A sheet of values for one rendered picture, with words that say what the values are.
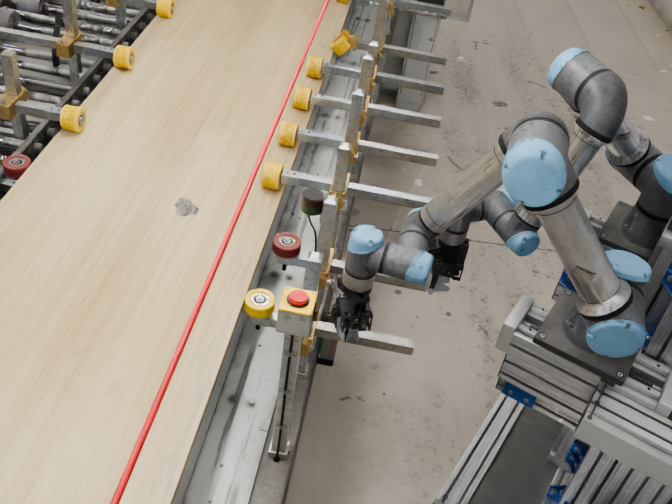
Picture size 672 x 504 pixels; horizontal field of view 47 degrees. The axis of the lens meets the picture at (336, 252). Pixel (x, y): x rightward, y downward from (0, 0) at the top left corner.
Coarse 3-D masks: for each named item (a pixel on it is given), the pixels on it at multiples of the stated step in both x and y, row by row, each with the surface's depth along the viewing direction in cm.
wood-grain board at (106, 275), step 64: (192, 0) 334; (256, 0) 342; (320, 0) 351; (192, 64) 291; (256, 64) 297; (128, 128) 253; (192, 128) 257; (256, 128) 262; (64, 192) 223; (128, 192) 227; (192, 192) 231; (256, 192) 235; (0, 256) 200; (64, 256) 203; (128, 256) 206; (192, 256) 209; (256, 256) 212; (0, 320) 184; (64, 320) 186; (128, 320) 189; (0, 384) 170; (64, 384) 172; (128, 384) 174; (192, 384) 176; (0, 448) 158; (64, 448) 160; (128, 448) 162; (192, 448) 166
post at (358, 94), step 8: (352, 96) 236; (360, 96) 236; (352, 104) 238; (360, 104) 237; (352, 112) 240; (360, 112) 239; (352, 120) 241; (352, 128) 243; (352, 136) 245; (352, 144) 247; (344, 208) 263
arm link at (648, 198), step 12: (660, 156) 207; (648, 168) 209; (660, 168) 204; (636, 180) 212; (648, 180) 208; (660, 180) 204; (648, 192) 209; (660, 192) 205; (648, 204) 210; (660, 204) 207; (660, 216) 209
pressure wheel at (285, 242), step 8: (288, 232) 221; (280, 240) 218; (288, 240) 218; (296, 240) 219; (272, 248) 219; (280, 248) 216; (288, 248) 216; (296, 248) 216; (280, 256) 217; (288, 256) 217
